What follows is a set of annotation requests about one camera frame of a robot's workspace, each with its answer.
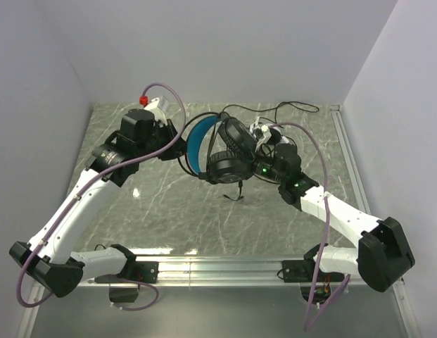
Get black blue headphones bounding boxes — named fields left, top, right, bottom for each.
left=184, top=112, right=257, bottom=184

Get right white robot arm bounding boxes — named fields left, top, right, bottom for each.
left=254, top=144, right=415, bottom=292

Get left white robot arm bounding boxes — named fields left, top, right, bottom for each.
left=9, top=105, right=185, bottom=298

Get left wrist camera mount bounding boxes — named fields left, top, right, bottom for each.
left=139, top=95, right=169, bottom=125

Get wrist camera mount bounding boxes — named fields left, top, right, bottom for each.
left=249, top=123, right=272, bottom=151
left=139, top=95, right=169, bottom=125

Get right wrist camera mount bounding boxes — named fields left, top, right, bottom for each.
left=249, top=123, right=272, bottom=151

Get white headphones black cable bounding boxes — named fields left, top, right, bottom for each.
left=222, top=101, right=319, bottom=127

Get aluminium right side rail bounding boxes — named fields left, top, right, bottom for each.
left=330, top=105, right=372, bottom=214

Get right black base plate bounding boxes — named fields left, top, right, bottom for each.
left=280, top=260, right=345, bottom=283

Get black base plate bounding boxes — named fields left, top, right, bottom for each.
left=94, top=261, right=159, bottom=284
left=280, top=260, right=345, bottom=283

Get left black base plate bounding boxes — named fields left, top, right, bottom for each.
left=94, top=261, right=159, bottom=284

